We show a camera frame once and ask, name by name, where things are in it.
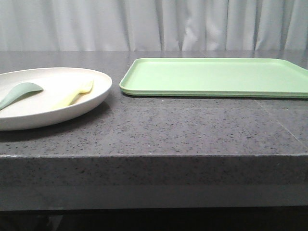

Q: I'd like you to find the light green serving tray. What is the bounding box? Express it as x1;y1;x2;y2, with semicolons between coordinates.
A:
119;58;308;99

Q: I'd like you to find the pale yellow plastic fork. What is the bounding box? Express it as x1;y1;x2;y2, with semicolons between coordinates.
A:
51;80;94;110

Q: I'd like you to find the sage green spoon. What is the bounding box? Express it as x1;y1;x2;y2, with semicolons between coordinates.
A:
0;82;43;110

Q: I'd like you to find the white pleated curtain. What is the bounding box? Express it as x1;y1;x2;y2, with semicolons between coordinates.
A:
0;0;308;51

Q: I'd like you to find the white round plate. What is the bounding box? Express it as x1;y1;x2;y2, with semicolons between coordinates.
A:
0;67;112;131

